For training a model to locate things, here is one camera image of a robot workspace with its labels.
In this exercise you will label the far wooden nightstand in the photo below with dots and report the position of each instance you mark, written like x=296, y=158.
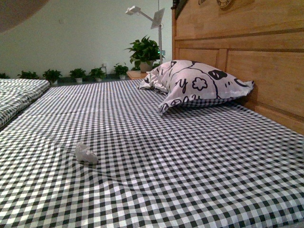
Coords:
x=136, y=75

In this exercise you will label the white patterned pillow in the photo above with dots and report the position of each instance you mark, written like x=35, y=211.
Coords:
x=192, y=84

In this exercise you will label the small potted plant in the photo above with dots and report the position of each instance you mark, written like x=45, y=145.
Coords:
x=52, y=76
x=98, y=74
x=77, y=74
x=121, y=71
x=4, y=76
x=28, y=75

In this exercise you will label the large potted green plant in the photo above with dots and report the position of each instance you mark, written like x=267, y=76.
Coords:
x=145, y=52

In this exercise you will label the crumpled white paper tissue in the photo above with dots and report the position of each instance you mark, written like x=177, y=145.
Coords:
x=83, y=153

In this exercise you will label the black white checkered bed sheet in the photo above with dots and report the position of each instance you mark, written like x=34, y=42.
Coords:
x=223, y=166

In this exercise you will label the white floor lamp stand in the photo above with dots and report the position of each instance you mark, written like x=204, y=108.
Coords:
x=156, y=23

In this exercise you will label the wooden headboard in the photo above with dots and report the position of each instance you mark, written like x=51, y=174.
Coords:
x=259, y=40

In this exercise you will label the folded checkered quilt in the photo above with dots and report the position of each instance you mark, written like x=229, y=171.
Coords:
x=17, y=94

